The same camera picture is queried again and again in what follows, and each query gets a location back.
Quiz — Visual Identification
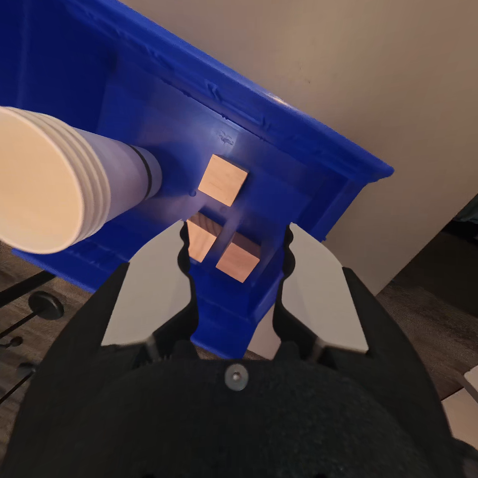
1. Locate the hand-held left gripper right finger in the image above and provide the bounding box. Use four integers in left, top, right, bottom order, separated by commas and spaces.
274, 222, 370, 361

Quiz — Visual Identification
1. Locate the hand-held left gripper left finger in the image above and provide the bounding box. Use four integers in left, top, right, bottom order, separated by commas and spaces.
100, 220, 199, 358

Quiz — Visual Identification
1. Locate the wooden cube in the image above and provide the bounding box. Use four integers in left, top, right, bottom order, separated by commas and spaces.
215, 232, 261, 283
198, 154, 249, 207
185, 214, 227, 264

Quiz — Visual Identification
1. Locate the blue plastic bin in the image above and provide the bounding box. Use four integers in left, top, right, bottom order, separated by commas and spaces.
0, 0, 395, 360

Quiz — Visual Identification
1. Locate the black chair base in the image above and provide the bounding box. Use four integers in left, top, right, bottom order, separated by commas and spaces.
0, 271, 65, 406

